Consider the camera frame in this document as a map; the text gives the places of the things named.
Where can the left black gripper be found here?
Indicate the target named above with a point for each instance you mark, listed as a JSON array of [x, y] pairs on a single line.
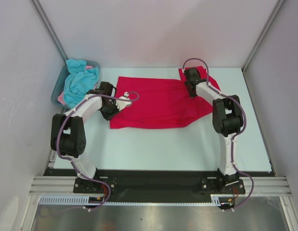
[[107, 116]]

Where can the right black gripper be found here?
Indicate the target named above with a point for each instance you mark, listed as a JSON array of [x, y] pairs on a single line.
[[191, 90]]

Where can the red t shirt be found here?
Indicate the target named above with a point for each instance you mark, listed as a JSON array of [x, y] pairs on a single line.
[[162, 103]]

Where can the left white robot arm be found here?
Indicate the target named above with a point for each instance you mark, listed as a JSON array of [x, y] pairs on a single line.
[[68, 137]]

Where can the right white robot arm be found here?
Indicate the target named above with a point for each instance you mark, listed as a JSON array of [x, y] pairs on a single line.
[[228, 119]]

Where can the cyan t shirt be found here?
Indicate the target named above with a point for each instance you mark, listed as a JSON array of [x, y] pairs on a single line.
[[79, 81]]

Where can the grey plastic bin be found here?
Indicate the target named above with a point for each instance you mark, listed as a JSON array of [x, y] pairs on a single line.
[[76, 78]]

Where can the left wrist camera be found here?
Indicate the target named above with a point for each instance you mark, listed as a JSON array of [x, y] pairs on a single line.
[[123, 101]]

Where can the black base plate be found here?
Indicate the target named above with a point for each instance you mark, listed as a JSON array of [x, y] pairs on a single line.
[[149, 186]]

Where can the aluminium frame rail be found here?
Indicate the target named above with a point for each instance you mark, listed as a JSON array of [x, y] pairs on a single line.
[[64, 185]]

